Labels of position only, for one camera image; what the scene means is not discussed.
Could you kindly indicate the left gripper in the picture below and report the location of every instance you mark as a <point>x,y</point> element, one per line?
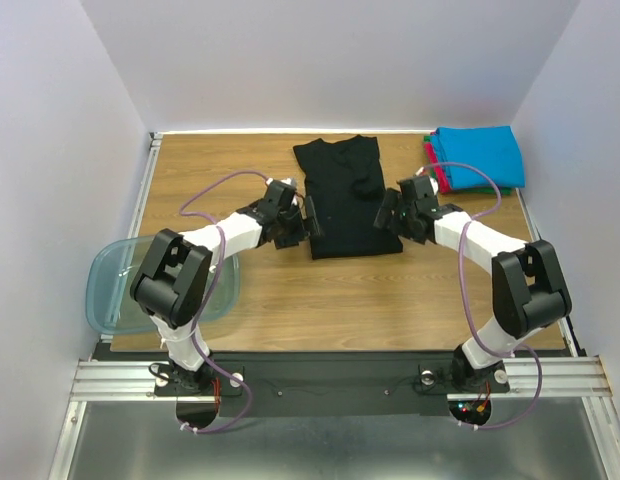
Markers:
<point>302,233</point>

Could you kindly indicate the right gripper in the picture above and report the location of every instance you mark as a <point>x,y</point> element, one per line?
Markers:
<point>393,212</point>

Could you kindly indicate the black t-shirt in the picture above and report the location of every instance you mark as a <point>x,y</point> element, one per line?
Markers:
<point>345,181</point>

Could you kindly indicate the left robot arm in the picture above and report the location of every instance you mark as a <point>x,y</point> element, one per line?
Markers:
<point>171,285</point>

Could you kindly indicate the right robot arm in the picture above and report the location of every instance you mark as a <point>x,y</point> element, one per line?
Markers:
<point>529,291</point>

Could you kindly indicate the folded red t-shirt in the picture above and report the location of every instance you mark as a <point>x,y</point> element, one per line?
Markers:
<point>438,171</point>

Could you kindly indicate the folded green t-shirt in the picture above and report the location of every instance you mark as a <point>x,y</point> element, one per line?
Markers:
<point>485,191</point>

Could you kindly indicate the folded blue t-shirt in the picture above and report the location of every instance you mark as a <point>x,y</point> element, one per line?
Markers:
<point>492,150</point>

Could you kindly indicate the clear blue plastic bin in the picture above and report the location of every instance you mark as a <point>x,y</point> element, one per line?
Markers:
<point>109,308</point>

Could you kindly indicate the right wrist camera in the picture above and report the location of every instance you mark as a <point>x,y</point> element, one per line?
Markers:
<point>417,193</point>

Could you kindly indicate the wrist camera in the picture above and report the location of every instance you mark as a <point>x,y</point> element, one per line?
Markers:
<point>417,193</point>
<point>281,193</point>

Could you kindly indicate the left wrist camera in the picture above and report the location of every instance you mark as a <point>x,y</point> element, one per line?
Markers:
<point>281,193</point>

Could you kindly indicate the left aluminium side rail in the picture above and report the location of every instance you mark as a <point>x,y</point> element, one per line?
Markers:
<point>156,139</point>

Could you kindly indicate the aluminium frame rail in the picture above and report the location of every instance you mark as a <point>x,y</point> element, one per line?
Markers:
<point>573,377</point>

